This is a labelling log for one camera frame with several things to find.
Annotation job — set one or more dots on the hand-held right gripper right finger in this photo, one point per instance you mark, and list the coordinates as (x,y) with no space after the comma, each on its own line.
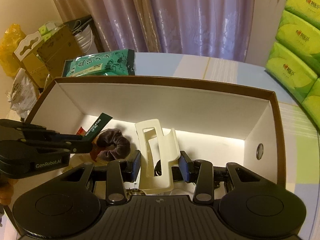
(183,166)

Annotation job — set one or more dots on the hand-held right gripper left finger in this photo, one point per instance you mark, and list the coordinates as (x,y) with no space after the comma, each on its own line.
(136,166)

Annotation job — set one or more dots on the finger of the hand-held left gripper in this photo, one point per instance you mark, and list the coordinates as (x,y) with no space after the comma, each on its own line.
(72,137)
(80,147)

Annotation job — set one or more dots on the green lip balm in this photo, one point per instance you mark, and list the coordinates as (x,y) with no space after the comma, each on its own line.
(97,127)

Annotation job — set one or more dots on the white hair claw clip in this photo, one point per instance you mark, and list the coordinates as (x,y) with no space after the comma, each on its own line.
(155,140)

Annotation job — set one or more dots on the brown cardboard box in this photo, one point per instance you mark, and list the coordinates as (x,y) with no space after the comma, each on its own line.
(175,105)

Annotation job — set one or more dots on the red snack packet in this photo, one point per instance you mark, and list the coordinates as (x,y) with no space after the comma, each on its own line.
(95,152)

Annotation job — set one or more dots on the leopard print hair band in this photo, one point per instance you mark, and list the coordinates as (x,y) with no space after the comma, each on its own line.
(136,192)

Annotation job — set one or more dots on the brown velvet scrunchie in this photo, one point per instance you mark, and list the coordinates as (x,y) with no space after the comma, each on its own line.
(115,142)

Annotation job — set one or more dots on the white plastic bag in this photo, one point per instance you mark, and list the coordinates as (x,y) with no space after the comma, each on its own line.
(22,92)

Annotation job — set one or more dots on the green snack packet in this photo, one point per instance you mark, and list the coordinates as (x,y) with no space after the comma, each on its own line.
(100,65)

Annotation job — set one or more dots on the brown cardboard carton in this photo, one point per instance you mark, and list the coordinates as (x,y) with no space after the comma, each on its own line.
(57,47)

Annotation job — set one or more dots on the checkered tablecloth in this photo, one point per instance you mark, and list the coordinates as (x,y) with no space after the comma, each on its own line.
(225,72)

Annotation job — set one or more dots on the yellow plastic bag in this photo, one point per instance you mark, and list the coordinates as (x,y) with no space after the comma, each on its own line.
(8,50)

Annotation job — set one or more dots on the small green tissue packs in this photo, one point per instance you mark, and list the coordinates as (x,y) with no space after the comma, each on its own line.
(47,30)

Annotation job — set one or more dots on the purple and beige curtain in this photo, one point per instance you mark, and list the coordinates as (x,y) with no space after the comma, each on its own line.
(175,17)

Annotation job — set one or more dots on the stack of green tissue packs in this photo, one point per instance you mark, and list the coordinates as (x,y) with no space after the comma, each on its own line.
(295,55)

